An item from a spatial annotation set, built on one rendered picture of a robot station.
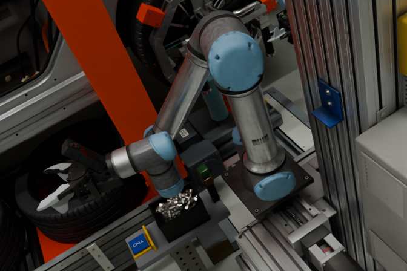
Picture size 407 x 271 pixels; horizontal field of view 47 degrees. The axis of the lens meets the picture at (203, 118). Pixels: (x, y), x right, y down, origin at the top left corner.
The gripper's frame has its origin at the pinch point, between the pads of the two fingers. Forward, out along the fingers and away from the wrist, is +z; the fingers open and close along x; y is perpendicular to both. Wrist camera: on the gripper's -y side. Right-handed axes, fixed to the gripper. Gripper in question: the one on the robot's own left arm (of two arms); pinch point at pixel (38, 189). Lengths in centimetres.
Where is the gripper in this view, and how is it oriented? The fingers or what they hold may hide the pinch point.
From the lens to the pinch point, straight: 125.9
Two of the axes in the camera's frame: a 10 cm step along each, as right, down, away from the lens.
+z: -9.3, 3.7, 0.1
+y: 3.2, 7.8, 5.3
